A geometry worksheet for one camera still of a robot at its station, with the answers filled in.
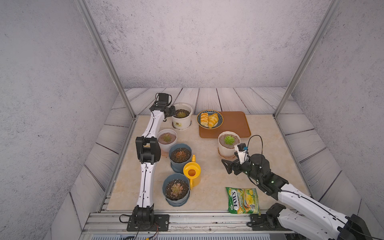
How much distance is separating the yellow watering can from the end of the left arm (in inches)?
11.2

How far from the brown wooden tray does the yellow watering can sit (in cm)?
30

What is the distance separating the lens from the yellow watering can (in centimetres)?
79

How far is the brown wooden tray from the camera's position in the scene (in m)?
1.12

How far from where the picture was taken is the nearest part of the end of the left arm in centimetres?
80

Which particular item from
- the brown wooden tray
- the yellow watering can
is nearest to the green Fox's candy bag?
the yellow watering can
